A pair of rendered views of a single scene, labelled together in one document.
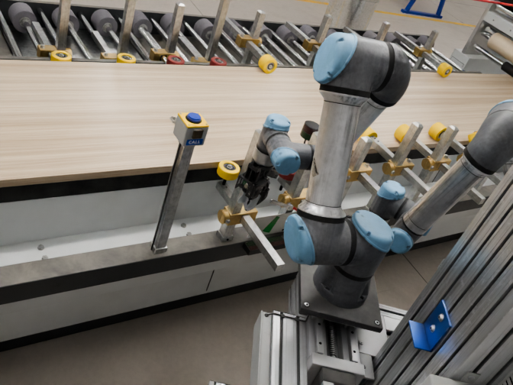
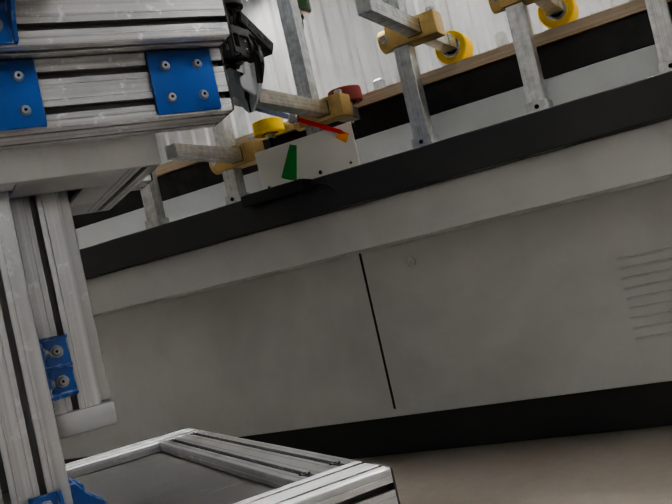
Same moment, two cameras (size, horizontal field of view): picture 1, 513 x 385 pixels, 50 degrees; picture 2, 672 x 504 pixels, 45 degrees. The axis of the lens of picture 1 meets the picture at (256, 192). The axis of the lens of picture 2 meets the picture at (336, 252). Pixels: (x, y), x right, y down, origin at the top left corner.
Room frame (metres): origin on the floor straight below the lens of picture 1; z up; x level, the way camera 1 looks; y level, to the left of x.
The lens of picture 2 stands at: (1.10, -1.85, 0.46)
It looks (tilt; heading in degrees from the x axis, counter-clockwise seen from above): 2 degrees up; 71
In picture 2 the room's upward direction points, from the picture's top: 13 degrees counter-clockwise
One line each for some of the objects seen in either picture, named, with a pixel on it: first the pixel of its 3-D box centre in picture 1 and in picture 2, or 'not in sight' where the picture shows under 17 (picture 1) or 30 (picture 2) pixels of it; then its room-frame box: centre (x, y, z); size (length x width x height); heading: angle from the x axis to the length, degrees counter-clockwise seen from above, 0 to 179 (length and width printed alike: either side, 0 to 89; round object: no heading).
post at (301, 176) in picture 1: (296, 186); (306, 89); (1.69, -0.13, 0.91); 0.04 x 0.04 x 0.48; 43
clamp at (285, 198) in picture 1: (295, 198); (321, 112); (1.71, -0.14, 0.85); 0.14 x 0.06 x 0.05; 133
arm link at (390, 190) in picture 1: (388, 200); not in sight; (1.48, -0.39, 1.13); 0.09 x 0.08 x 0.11; 70
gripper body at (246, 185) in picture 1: (256, 176); not in sight; (1.43, 0.02, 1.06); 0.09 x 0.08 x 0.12; 155
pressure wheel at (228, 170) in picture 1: (225, 177); (271, 140); (1.66, 0.12, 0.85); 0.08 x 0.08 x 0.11
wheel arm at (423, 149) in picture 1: (440, 164); not in sight; (2.22, -0.72, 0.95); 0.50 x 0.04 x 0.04; 43
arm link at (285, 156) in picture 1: (288, 155); not in sight; (1.35, -0.05, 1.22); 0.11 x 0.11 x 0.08; 27
